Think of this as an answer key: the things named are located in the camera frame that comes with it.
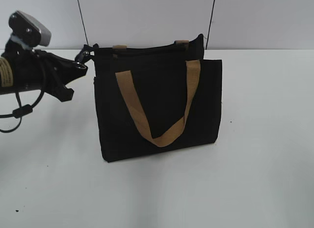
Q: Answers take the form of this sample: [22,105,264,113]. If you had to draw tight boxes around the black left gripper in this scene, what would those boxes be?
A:
[30,44,99,102]

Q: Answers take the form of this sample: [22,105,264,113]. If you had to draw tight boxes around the black tote bag tan handles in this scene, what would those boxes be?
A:
[93,34,222,162]

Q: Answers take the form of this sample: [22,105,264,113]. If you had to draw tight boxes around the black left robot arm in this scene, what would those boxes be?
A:
[0,40,92,102]

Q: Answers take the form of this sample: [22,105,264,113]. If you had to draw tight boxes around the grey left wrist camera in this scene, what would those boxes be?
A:
[8,10,52,50]

